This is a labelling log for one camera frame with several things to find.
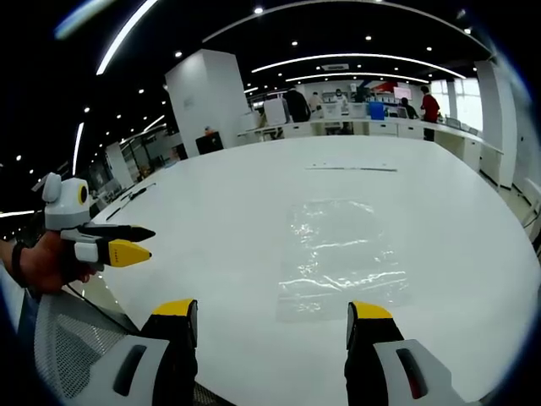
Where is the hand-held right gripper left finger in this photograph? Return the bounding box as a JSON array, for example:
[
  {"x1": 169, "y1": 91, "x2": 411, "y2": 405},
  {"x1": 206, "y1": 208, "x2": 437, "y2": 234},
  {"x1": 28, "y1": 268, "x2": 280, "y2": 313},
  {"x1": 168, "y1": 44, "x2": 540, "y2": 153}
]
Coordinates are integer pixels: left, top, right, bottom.
[{"x1": 72, "y1": 298, "x2": 199, "y2": 406}]

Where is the black tool on table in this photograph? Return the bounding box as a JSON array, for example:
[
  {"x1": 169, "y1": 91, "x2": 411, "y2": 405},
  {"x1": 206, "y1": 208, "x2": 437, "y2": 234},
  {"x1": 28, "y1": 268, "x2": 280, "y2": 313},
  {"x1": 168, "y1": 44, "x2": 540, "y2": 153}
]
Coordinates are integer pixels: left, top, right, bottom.
[{"x1": 105, "y1": 182, "x2": 157, "y2": 222}]

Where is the large clear food packaging bag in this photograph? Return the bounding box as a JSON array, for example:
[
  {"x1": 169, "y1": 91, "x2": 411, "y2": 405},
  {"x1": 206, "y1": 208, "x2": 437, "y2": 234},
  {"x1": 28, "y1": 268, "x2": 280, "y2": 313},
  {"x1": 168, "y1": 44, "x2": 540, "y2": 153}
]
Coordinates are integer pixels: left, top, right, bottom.
[{"x1": 276, "y1": 198, "x2": 414, "y2": 323}]

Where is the long white counter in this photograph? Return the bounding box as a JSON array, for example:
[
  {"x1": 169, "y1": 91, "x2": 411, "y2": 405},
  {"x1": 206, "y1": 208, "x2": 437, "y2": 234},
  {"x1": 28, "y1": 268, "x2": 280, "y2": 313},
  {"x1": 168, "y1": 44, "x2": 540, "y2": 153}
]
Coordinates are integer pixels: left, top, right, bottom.
[{"x1": 238, "y1": 115, "x2": 505, "y2": 173}]

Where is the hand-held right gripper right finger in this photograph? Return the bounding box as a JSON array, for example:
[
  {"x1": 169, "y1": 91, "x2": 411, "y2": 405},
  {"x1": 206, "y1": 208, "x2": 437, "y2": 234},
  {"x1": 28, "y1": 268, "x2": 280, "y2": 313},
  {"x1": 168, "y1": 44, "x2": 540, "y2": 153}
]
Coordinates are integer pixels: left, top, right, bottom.
[{"x1": 343, "y1": 300, "x2": 481, "y2": 406}]

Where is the black cabinet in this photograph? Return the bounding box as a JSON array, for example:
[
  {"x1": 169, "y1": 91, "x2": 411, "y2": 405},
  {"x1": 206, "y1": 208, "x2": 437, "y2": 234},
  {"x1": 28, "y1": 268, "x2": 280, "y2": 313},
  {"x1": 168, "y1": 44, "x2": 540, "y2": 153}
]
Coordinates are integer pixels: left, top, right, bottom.
[{"x1": 195, "y1": 131, "x2": 225, "y2": 156}]

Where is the grey mesh office chair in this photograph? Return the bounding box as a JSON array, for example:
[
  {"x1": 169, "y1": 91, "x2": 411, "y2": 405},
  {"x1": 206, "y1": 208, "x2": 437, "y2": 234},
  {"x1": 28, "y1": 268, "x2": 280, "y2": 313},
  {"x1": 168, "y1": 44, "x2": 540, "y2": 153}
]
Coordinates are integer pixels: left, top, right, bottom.
[{"x1": 32, "y1": 290, "x2": 141, "y2": 401}]

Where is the person's left hand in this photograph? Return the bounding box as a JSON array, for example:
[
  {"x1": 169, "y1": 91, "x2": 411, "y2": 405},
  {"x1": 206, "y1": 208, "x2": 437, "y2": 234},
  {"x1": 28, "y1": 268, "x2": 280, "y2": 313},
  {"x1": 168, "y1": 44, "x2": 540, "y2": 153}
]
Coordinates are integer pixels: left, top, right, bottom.
[{"x1": 19, "y1": 231, "x2": 99, "y2": 295}]

